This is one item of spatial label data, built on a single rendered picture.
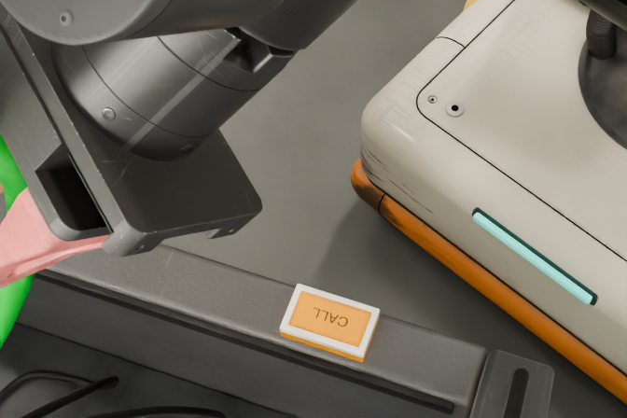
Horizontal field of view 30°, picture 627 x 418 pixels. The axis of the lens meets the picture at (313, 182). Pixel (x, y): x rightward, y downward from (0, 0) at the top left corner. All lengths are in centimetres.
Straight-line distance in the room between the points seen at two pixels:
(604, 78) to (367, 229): 42
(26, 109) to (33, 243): 4
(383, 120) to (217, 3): 129
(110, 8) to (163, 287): 45
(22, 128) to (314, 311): 34
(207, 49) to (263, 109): 156
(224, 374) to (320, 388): 7
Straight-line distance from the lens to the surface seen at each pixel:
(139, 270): 70
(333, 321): 66
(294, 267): 175
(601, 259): 147
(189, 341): 73
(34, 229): 36
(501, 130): 154
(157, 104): 34
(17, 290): 44
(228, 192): 37
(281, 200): 180
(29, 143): 36
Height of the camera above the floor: 157
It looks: 60 degrees down
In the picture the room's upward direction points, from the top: 3 degrees counter-clockwise
